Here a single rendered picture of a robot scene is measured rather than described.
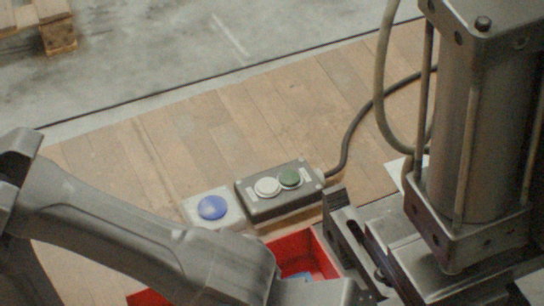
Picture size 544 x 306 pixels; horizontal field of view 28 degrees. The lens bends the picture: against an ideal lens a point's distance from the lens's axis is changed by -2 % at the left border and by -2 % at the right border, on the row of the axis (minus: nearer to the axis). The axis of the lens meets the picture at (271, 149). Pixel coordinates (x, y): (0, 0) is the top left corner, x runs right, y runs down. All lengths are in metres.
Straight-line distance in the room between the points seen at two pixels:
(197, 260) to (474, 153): 0.26
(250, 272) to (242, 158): 0.57
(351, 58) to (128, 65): 1.44
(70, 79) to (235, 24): 0.49
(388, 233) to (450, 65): 0.32
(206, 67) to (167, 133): 1.43
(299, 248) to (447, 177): 0.49
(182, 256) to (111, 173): 0.60
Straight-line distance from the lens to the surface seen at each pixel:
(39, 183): 0.95
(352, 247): 1.33
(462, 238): 0.97
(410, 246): 1.07
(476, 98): 0.84
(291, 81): 1.64
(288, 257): 1.40
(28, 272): 1.06
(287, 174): 1.46
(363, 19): 3.12
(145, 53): 3.06
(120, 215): 0.95
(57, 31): 3.06
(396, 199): 1.48
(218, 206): 1.43
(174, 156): 1.54
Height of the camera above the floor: 2.03
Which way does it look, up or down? 47 degrees down
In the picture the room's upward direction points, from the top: 3 degrees counter-clockwise
